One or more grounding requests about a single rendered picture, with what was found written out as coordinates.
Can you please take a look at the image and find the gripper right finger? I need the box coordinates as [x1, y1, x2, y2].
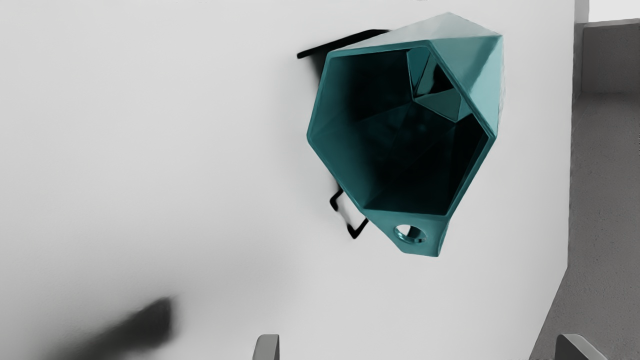
[555, 333, 608, 360]

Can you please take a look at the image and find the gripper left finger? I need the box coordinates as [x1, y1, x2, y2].
[252, 334, 281, 360]

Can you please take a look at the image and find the teal faceted mug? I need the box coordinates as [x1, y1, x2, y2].
[306, 12, 505, 258]

